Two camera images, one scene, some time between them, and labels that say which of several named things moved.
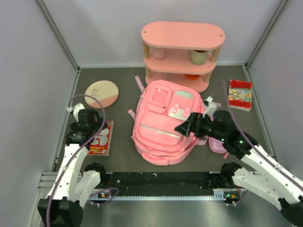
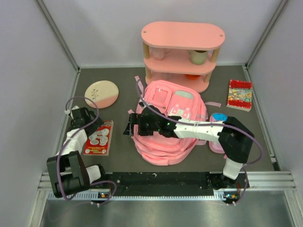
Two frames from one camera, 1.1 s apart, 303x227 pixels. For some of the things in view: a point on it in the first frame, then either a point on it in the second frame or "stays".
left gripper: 98,117 stays
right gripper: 194,121 to 136,119
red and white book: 100,145 stays
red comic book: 240,94 stays
